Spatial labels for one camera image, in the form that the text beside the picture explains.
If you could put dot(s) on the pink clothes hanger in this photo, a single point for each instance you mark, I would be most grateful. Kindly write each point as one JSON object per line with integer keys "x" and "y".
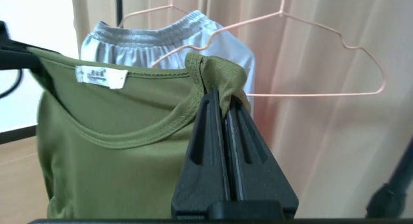
{"x": 316, "y": 95}
{"x": 145, "y": 11}

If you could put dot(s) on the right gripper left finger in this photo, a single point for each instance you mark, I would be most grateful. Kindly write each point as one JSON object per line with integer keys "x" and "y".
{"x": 200, "y": 179}

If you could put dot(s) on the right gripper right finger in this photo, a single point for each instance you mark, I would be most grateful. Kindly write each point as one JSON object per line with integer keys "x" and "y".
{"x": 261, "y": 182}

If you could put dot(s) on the pale grey shorts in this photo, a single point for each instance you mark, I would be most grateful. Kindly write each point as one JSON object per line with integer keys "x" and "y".
{"x": 135, "y": 48}

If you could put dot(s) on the black clothes rack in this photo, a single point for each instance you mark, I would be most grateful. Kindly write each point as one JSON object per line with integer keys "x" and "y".
{"x": 390, "y": 195}

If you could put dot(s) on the green garment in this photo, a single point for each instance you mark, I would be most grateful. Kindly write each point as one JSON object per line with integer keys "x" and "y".
{"x": 113, "y": 172}

